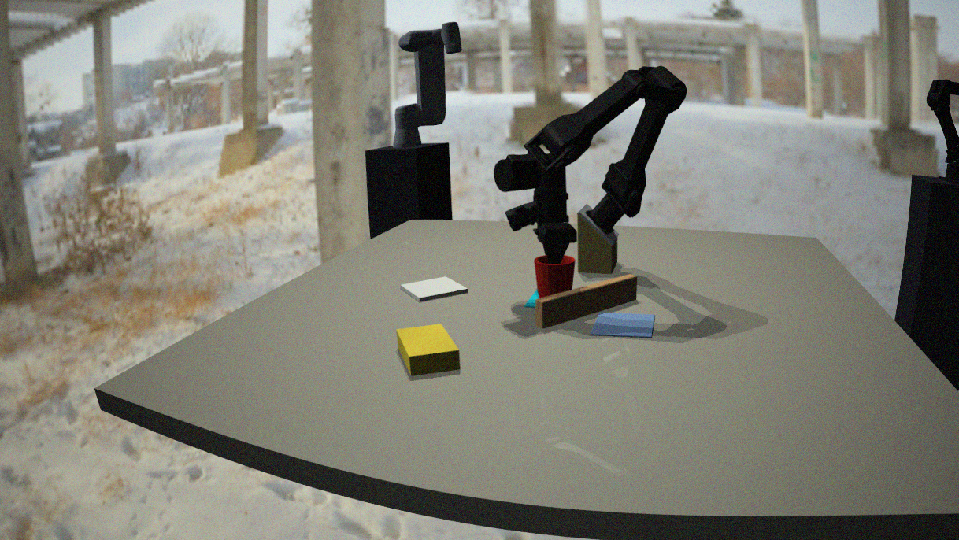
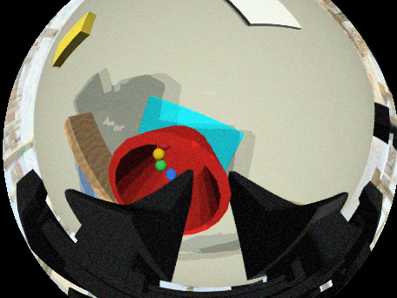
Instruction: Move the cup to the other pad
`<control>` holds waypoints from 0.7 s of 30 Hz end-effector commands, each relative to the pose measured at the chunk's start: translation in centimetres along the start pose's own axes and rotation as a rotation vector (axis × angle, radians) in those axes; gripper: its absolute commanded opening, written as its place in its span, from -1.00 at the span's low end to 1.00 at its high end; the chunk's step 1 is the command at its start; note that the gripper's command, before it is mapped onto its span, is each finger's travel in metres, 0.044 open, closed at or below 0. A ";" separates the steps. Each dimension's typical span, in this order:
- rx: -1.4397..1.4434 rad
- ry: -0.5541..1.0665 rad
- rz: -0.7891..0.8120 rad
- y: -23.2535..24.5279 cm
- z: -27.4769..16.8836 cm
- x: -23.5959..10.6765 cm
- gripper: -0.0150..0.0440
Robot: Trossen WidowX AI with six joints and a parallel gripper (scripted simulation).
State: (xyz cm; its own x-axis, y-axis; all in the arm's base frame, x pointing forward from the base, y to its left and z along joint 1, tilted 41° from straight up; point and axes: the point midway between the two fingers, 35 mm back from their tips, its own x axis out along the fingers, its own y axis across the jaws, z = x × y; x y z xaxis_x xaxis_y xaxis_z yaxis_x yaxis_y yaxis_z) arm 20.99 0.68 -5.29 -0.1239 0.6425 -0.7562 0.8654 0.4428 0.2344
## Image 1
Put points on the red cup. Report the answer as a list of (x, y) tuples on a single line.
[(554, 278)]

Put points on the light brown wooden plank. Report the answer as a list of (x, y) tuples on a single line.
[(563, 307)]

